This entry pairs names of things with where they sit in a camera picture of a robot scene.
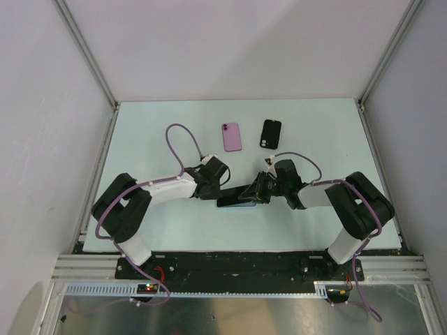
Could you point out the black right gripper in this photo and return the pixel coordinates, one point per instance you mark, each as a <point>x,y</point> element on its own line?
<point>256,190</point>

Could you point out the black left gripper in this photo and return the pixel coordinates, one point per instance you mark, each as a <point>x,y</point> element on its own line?
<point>214,195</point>

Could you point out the teal smartphone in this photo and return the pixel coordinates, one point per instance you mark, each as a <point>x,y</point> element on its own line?
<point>229,196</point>

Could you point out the light blue phone case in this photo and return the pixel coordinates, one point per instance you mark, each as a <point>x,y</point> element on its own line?
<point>238,206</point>

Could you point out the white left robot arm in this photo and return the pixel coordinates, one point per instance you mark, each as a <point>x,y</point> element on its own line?
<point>119,212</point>

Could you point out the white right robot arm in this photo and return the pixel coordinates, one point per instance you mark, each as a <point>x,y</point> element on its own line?
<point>360,206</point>

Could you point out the black phone case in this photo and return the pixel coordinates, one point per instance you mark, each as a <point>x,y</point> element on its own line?
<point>270,134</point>

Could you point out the pink smartphone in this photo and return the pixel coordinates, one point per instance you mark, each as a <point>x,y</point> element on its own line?
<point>231,137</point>

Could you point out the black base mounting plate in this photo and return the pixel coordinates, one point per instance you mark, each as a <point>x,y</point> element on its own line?
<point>242,271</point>

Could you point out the left controller board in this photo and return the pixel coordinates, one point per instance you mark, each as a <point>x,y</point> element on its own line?
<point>147,288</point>

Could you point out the controller board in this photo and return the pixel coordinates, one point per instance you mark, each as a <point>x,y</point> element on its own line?
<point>147,288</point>
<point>338,295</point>

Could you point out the right controller board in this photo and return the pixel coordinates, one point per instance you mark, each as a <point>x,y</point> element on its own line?
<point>338,295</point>

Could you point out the grey slotted cable duct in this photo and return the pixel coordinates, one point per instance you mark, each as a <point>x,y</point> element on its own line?
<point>316,291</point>

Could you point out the aluminium front frame rail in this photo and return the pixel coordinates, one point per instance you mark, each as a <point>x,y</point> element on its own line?
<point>85,267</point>

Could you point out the left aluminium frame post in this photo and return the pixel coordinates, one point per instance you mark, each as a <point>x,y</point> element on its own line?
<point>82,45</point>

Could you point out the aluminium frame post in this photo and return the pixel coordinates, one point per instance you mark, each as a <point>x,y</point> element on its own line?
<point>82,45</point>
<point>404,25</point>

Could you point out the right aluminium frame post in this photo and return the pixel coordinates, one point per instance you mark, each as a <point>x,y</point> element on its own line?
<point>404,25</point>

